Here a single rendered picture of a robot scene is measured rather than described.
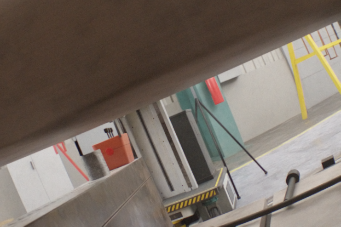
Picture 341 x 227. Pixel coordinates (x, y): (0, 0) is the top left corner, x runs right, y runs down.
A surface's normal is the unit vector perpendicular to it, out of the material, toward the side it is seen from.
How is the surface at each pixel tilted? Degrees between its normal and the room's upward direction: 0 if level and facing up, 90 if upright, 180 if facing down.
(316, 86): 90
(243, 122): 90
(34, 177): 90
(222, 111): 90
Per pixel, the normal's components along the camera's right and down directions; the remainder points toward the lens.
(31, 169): 0.29, -0.19
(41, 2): -0.14, -0.02
